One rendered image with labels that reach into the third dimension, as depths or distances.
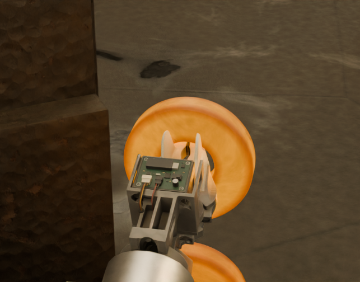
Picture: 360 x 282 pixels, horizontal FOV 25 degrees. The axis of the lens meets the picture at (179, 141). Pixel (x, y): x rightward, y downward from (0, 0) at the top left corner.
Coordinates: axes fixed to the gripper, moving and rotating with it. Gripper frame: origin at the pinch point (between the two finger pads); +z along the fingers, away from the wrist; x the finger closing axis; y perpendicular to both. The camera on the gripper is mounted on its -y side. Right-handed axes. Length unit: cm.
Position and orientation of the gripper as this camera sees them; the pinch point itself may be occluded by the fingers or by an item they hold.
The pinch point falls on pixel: (189, 146)
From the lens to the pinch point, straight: 96.3
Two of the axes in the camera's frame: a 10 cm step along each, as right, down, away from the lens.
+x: -9.8, -0.9, 1.8
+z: 1.9, -7.0, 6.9
